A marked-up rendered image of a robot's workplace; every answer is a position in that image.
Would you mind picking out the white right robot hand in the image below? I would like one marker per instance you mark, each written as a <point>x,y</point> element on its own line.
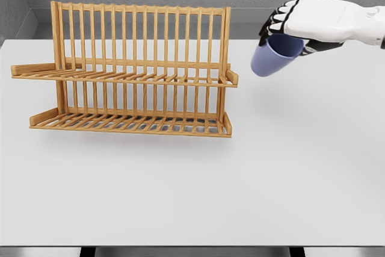
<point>312,17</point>

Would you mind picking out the wooden two-tier dish rack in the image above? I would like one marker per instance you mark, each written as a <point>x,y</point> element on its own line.
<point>129,72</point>

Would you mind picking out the blue plastic cup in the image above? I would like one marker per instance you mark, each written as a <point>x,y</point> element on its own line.
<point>272,58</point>

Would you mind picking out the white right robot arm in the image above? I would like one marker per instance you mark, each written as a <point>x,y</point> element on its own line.
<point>371,23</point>

